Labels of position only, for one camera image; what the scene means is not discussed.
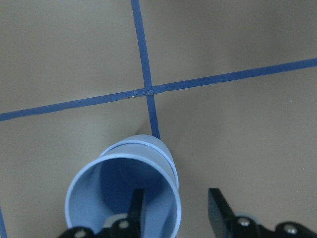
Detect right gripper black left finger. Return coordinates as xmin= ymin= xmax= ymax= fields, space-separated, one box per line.
xmin=127 ymin=189 xmax=145 ymax=238

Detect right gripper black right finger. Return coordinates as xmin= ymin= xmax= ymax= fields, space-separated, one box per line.
xmin=208 ymin=188 xmax=235 ymax=238

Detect blue cup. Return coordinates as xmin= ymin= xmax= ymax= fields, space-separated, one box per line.
xmin=100 ymin=134 xmax=179 ymax=188
xmin=65 ymin=143 xmax=182 ymax=238

